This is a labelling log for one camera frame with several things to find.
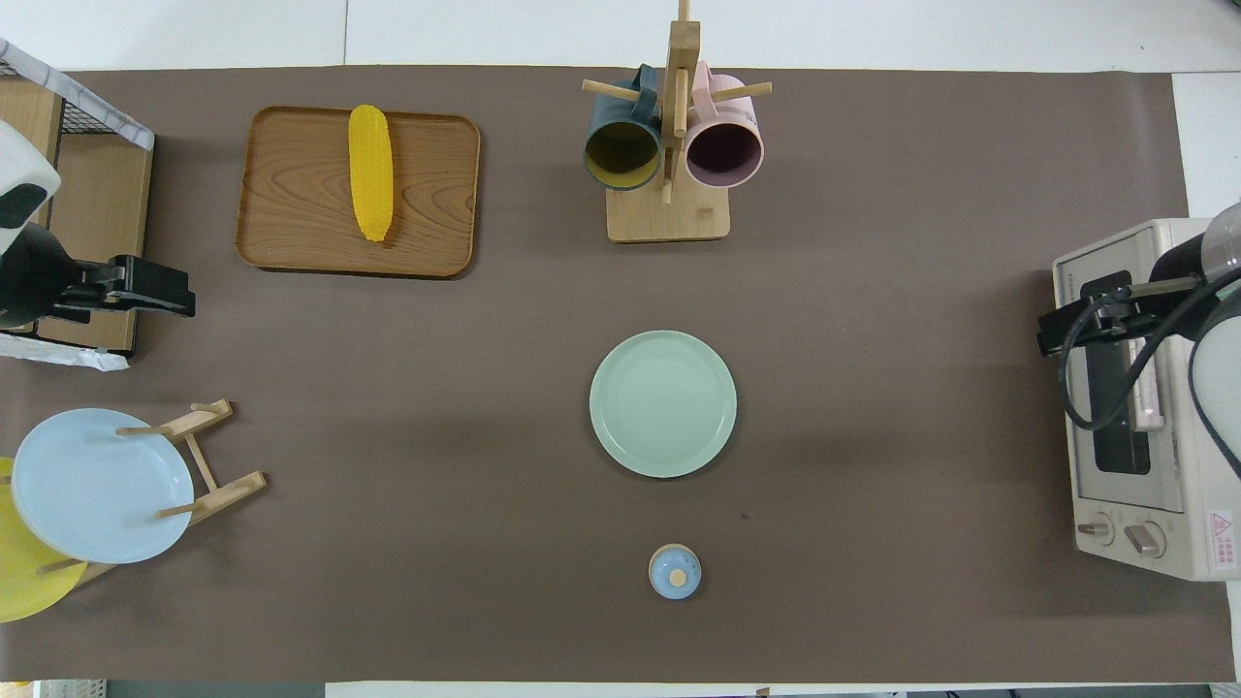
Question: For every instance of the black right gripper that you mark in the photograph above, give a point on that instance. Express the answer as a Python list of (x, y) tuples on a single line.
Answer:
[(1178, 264)]

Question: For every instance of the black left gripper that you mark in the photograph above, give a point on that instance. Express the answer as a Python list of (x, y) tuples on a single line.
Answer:
[(34, 281)]

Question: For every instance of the glass oven door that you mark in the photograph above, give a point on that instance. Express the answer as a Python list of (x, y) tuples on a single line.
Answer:
[(1115, 451)]

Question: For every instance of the yellow corn cob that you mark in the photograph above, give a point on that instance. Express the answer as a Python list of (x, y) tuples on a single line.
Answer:
[(370, 174)]

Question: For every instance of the light green plate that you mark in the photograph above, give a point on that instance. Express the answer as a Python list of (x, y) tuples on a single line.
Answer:
[(662, 403)]

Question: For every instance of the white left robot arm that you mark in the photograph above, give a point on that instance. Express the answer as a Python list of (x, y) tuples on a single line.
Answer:
[(24, 160)]

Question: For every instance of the silver oven knob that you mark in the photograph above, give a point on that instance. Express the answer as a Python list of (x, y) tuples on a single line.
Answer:
[(1096, 528), (1146, 539)]

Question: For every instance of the white toaster oven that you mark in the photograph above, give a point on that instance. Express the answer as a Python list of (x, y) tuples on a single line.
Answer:
[(1120, 560)]

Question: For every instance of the wooden serving tray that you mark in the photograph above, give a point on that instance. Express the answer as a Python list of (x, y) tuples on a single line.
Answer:
[(291, 194)]

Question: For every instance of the light blue plate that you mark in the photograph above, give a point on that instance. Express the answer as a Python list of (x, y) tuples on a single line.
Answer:
[(87, 485)]

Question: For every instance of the wooden plate rack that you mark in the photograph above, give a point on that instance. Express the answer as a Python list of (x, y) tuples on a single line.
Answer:
[(233, 488)]

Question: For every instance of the yellow plate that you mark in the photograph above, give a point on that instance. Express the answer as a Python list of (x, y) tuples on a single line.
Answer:
[(24, 582)]

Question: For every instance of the brown table mat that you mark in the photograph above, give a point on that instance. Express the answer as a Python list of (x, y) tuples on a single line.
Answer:
[(485, 388)]

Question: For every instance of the pink mug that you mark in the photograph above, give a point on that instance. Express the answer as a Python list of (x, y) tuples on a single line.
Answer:
[(724, 155)]

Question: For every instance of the wooden mug tree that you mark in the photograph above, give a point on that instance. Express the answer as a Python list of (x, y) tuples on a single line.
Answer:
[(669, 218)]

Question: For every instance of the dark blue mug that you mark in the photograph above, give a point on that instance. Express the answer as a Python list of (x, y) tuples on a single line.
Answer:
[(620, 155)]

